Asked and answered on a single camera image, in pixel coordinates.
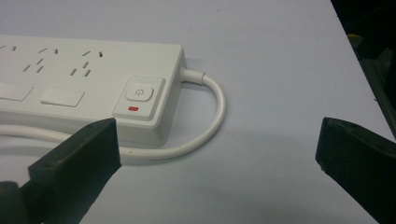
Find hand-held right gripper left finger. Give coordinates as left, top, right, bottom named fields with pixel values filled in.
left=19, top=117, right=122, bottom=224

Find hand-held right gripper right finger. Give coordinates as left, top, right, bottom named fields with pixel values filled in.
left=315, top=117, right=396, bottom=224

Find white power strip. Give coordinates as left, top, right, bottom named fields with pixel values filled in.
left=0, top=35, right=188, bottom=147

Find white power strip cable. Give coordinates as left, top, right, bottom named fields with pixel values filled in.
left=0, top=67, right=227, bottom=162

